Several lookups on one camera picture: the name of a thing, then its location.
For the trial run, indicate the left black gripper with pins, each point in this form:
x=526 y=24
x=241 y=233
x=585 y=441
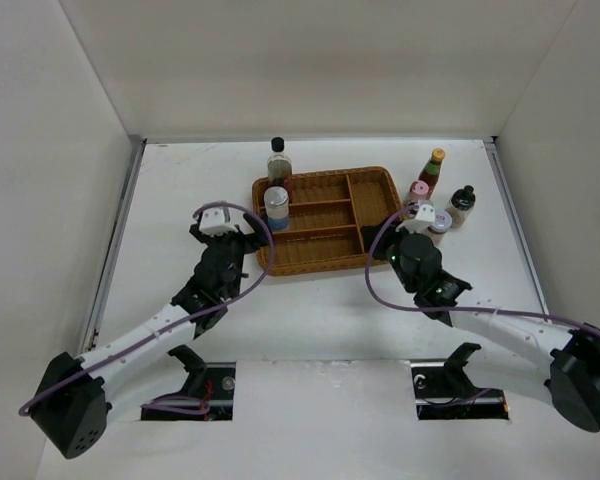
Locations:
x=205 y=239

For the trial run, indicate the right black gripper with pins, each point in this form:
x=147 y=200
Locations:
x=387 y=236

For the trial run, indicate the silver lid spice jar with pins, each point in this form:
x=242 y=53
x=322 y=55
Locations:
x=276 y=201

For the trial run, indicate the dark sauce bottle black cap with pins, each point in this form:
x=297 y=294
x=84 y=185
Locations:
x=279 y=167

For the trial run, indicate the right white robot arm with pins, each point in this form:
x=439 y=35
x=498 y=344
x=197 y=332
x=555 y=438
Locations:
x=554 y=360

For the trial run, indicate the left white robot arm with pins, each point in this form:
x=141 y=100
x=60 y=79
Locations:
x=78 y=395

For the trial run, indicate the brown wicker divided tray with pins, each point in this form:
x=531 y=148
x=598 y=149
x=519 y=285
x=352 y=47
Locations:
x=326 y=211

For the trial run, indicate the pink lid spice bottle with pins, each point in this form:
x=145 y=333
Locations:
x=418 y=191

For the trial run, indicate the white lid glass jar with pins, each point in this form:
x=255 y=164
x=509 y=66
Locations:
x=439 y=227

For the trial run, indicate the red sauce bottle yellow cap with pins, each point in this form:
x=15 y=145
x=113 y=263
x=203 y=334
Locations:
x=431 y=170

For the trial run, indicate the black cap spice bottle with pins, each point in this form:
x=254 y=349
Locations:
x=460 y=205

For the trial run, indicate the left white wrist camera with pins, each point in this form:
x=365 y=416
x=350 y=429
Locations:
x=215 y=221

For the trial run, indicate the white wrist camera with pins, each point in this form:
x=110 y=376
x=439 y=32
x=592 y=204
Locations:
x=215 y=221
x=418 y=216

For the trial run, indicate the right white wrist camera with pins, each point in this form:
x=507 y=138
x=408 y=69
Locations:
x=418 y=216

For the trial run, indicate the left metal table rail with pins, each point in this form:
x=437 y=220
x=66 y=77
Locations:
x=95 y=313

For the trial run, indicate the metal table rail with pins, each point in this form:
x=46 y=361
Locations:
x=95 y=313
x=514 y=220

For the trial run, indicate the right metal table rail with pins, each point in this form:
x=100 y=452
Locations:
x=514 y=220

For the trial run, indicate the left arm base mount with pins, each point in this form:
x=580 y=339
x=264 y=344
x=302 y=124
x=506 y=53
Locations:
x=206 y=394

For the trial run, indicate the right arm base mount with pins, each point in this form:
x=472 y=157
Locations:
x=443 y=391

